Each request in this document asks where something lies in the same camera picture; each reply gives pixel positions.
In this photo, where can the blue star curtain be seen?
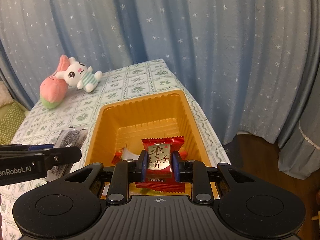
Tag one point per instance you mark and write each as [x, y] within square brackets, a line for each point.
[252, 65]

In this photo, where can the green floral tablecloth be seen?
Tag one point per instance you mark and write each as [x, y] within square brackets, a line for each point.
[42, 126]

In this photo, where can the pink star plush toy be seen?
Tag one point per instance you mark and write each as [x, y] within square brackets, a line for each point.
[52, 89]

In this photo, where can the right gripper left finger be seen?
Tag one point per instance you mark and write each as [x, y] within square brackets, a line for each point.
[122, 175]

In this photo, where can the red white candy bar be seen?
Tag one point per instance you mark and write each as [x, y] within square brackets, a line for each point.
[118, 156]

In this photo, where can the red jujube snack packet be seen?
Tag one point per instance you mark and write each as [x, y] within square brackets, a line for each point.
[159, 175]

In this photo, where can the clear black snack packet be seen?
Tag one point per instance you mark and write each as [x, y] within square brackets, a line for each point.
[68, 144]

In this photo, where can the person's left hand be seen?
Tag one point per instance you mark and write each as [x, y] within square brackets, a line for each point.
[1, 236]

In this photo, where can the green zigzag cushion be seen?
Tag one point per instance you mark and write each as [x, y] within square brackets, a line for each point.
[12, 115]

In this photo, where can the beige pillow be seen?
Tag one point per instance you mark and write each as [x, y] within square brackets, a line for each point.
[5, 96]

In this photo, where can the red puffy snack packet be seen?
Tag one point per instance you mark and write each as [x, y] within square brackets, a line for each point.
[183, 155]

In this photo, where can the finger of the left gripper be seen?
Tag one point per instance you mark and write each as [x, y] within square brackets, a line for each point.
[20, 147]
[60, 156]

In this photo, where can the silver white snack wrapper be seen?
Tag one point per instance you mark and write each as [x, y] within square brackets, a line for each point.
[128, 155]

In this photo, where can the orange plastic tray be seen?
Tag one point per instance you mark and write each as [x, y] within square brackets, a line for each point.
[126, 123]

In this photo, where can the white bunny plush toy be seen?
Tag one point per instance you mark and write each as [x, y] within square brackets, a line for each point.
[79, 75]

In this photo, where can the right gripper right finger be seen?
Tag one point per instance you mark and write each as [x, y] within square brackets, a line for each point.
[195, 173]

